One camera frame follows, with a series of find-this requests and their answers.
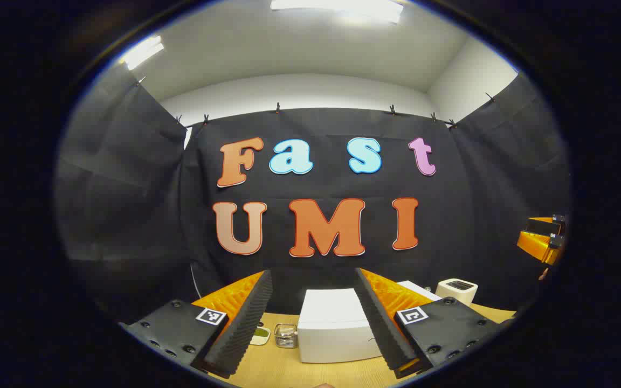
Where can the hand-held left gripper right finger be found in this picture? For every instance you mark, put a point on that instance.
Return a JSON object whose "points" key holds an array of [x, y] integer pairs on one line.
{"points": [[380, 323]]}

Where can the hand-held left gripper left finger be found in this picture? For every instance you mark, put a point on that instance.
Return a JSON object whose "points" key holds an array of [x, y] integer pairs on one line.
{"points": [[246, 323]]}

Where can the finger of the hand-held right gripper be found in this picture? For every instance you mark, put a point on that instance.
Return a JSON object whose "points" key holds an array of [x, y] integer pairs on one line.
{"points": [[545, 226], [534, 245]]}

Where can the white microwave oven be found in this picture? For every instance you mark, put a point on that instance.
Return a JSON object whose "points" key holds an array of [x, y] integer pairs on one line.
{"points": [[332, 328]]}

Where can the white sectioned bean dish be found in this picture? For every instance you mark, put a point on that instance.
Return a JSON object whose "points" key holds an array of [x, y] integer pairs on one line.
{"points": [[260, 335]]}

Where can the white toaster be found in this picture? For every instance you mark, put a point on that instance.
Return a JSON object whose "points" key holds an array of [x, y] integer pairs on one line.
{"points": [[456, 293]]}

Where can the small ceiling light panel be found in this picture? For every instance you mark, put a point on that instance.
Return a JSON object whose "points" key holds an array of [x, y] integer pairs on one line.
{"points": [[142, 52]]}

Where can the long ceiling light panel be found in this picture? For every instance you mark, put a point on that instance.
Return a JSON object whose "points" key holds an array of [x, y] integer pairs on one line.
{"points": [[337, 6]]}

